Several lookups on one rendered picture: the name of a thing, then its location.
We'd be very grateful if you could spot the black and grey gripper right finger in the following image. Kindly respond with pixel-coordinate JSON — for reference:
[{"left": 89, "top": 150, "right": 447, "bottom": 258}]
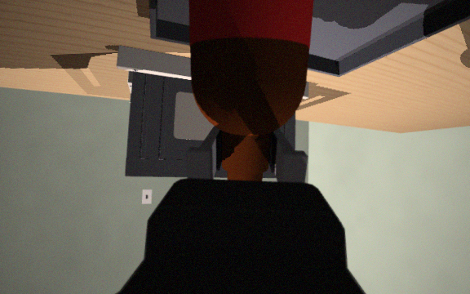
[{"left": 268, "top": 128, "right": 308, "bottom": 183}]

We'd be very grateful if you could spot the brown bottle with red label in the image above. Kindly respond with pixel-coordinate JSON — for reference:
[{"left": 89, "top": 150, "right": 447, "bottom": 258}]
[{"left": 189, "top": 0, "right": 313, "bottom": 181}]

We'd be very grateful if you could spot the dark grey tray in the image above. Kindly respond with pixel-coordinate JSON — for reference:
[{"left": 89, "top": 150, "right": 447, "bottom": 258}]
[{"left": 149, "top": 0, "right": 470, "bottom": 77}]

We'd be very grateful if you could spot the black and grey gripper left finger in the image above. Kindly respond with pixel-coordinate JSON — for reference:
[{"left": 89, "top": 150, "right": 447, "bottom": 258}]
[{"left": 186, "top": 126, "right": 222, "bottom": 179}]

